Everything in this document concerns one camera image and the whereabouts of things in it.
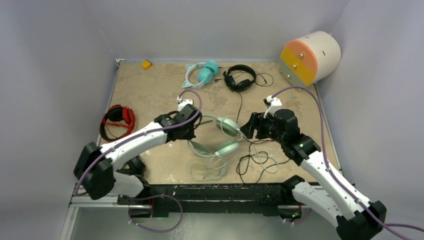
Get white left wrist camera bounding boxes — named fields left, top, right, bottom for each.
left=177, top=96, right=194, bottom=111

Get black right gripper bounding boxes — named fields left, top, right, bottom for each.
left=240, top=110, right=286, bottom=144

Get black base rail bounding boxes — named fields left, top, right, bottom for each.
left=117, top=182, right=308, bottom=221

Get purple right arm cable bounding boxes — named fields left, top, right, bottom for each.
left=269, top=86, right=424, bottom=240

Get round pastel drawer box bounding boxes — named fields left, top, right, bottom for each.
left=279, top=31, right=342, bottom=88

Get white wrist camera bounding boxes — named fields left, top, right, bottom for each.
left=263, top=95, right=283, bottom=119
left=177, top=96, right=194, bottom=111

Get black blue gaming headphones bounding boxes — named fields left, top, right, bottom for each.
left=116, top=155, right=147, bottom=182

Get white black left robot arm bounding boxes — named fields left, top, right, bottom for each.
left=73, top=104, right=202, bottom=205

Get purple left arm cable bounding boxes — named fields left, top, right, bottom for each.
left=73, top=90, right=203, bottom=197

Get small black headphones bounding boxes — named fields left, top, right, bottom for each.
left=214, top=63, right=292, bottom=185

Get teal cat ear headphones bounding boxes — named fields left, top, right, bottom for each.
left=181, top=60, right=220, bottom=89

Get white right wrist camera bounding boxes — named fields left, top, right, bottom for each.
left=263, top=95, right=283, bottom=119

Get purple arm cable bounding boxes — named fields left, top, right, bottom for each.
left=73, top=90, right=203, bottom=197
left=269, top=86, right=424, bottom=240

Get mint green headphones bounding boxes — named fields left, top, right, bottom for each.
left=187, top=114, right=281, bottom=181

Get red headphones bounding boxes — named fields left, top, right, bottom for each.
left=99, top=104, right=136, bottom=143

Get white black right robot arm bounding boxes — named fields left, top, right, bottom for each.
left=240, top=109, right=387, bottom=240

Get small yellow block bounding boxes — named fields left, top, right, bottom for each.
left=140, top=60, right=153, bottom=70

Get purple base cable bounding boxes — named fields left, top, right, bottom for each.
left=122, top=193, right=185, bottom=233

